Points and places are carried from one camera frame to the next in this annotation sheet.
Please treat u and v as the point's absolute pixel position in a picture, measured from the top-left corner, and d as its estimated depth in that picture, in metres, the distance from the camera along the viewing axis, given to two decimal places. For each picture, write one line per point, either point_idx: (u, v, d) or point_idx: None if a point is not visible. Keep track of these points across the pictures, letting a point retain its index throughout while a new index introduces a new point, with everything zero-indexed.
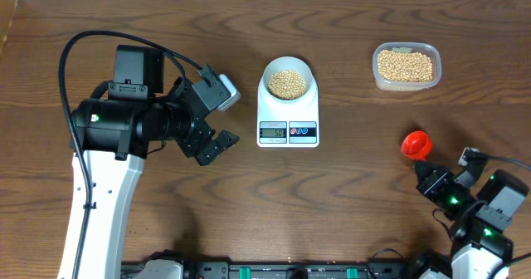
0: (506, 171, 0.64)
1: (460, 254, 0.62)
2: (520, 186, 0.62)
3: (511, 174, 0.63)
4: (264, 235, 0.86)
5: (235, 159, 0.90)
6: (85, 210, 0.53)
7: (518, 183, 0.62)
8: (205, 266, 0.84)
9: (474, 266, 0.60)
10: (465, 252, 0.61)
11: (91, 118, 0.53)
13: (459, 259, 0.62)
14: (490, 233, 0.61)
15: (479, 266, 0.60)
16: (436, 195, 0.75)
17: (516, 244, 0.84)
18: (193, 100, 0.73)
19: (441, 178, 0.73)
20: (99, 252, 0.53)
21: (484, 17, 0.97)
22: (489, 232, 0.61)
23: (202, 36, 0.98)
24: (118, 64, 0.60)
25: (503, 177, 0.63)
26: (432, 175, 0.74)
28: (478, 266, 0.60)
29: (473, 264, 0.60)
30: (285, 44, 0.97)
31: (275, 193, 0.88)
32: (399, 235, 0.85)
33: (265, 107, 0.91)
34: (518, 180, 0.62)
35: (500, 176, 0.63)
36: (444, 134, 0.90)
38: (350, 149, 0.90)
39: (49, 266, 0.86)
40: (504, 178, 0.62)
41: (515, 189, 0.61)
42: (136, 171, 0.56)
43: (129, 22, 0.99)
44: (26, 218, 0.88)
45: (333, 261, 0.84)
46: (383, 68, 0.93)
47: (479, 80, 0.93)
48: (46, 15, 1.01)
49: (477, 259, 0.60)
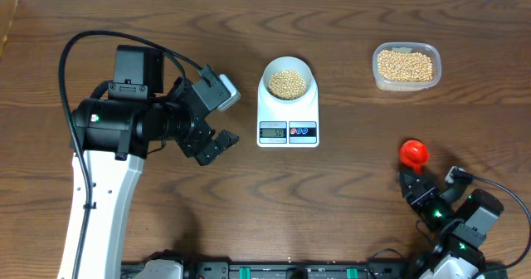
0: (481, 191, 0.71)
1: (442, 264, 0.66)
2: (494, 205, 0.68)
3: (488, 193, 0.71)
4: (264, 235, 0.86)
5: (235, 159, 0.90)
6: (85, 210, 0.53)
7: (494, 203, 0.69)
8: (204, 266, 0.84)
9: (455, 271, 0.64)
10: (445, 261, 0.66)
11: (91, 118, 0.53)
13: (440, 269, 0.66)
14: (465, 247, 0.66)
15: (460, 271, 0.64)
16: (421, 207, 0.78)
17: (517, 244, 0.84)
18: (193, 100, 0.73)
19: (427, 191, 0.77)
20: (99, 252, 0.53)
21: (484, 17, 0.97)
22: (464, 246, 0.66)
23: (202, 36, 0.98)
24: (118, 64, 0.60)
25: (479, 196, 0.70)
26: (420, 188, 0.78)
28: (460, 271, 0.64)
29: (455, 269, 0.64)
30: (285, 44, 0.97)
31: (275, 193, 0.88)
32: (399, 235, 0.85)
33: (265, 107, 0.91)
34: (494, 199, 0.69)
35: (479, 195, 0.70)
36: (444, 133, 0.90)
38: (351, 149, 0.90)
39: (49, 266, 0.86)
40: (480, 198, 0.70)
41: (489, 208, 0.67)
42: (136, 171, 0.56)
43: (129, 22, 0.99)
44: (26, 218, 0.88)
45: (333, 261, 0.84)
46: (383, 68, 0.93)
47: (479, 80, 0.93)
48: (46, 15, 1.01)
49: (458, 266, 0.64)
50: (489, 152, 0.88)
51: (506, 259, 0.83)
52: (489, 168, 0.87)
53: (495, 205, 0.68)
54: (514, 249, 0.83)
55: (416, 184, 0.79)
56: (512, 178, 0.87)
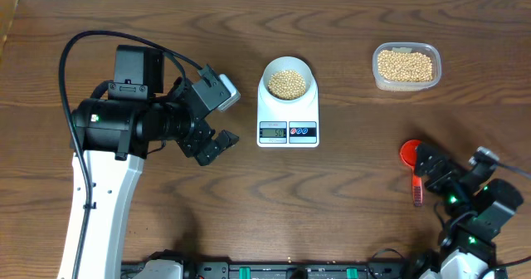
0: (499, 183, 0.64)
1: (450, 259, 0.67)
2: (512, 199, 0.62)
3: (507, 184, 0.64)
4: (264, 235, 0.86)
5: (235, 159, 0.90)
6: (85, 210, 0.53)
7: (510, 197, 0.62)
8: (204, 266, 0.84)
9: (462, 269, 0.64)
10: (453, 257, 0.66)
11: (91, 118, 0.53)
13: (448, 264, 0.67)
14: (475, 242, 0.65)
15: (467, 268, 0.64)
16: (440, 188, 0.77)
17: (517, 244, 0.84)
18: (193, 100, 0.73)
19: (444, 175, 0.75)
20: (99, 252, 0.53)
21: (484, 17, 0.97)
22: (473, 240, 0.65)
23: (201, 36, 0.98)
24: (117, 64, 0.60)
25: (494, 189, 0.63)
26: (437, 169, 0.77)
28: (466, 268, 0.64)
29: (462, 266, 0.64)
30: (285, 44, 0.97)
31: (275, 193, 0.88)
32: (399, 235, 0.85)
33: (265, 107, 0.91)
34: (512, 193, 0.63)
35: (494, 188, 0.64)
36: (444, 133, 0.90)
38: (351, 149, 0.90)
39: (49, 266, 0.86)
40: (495, 192, 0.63)
41: (504, 204, 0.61)
42: (136, 171, 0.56)
43: (129, 22, 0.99)
44: (26, 218, 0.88)
45: (333, 261, 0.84)
46: (383, 68, 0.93)
47: (479, 80, 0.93)
48: (46, 15, 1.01)
49: (465, 263, 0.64)
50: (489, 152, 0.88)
51: (505, 259, 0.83)
52: None
53: (513, 200, 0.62)
54: (514, 249, 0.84)
55: (427, 164, 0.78)
56: (512, 178, 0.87)
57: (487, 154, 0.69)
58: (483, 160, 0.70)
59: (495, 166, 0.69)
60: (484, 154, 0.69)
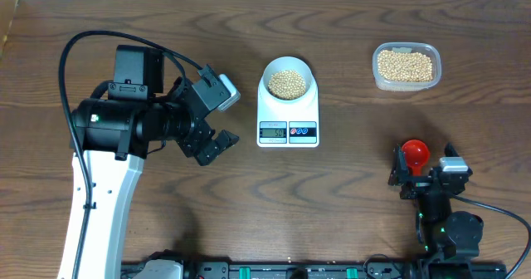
0: (461, 222, 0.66)
1: None
2: (470, 234, 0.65)
3: (462, 215, 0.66)
4: (264, 234, 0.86)
5: (235, 158, 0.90)
6: (85, 210, 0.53)
7: (470, 232, 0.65)
8: (204, 266, 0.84)
9: None
10: None
11: (91, 118, 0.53)
13: None
14: None
15: None
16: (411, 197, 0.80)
17: (517, 244, 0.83)
18: (193, 100, 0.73)
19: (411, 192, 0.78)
20: (99, 252, 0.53)
21: (484, 17, 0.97)
22: None
23: (201, 35, 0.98)
24: (117, 64, 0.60)
25: (455, 233, 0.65)
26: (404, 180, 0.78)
28: None
29: None
30: (284, 44, 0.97)
31: (275, 193, 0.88)
32: (399, 234, 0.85)
33: (265, 107, 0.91)
34: (470, 223, 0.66)
35: (454, 232, 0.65)
36: (444, 132, 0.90)
38: (351, 149, 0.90)
39: (49, 266, 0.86)
40: (455, 237, 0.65)
41: (465, 247, 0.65)
42: (136, 171, 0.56)
43: (130, 22, 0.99)
44: (26, 218, 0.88)
45: (333, 261, 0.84)
46: (383, 68, 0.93)
47: (478, 80, 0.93)
48: (46, 14, 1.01)
49: None
50: (489, 153, 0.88)
51: (506, 260, 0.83)
52: (488, 168, 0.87)
53: (471, 233, 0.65)
54: (514, 249, 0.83)
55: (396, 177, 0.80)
56: (513, 178, 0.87)
57: (448, 168, 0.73)
58: (450, 173, 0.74)
59: (461, 176, 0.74)
60: (448, 168, 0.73)
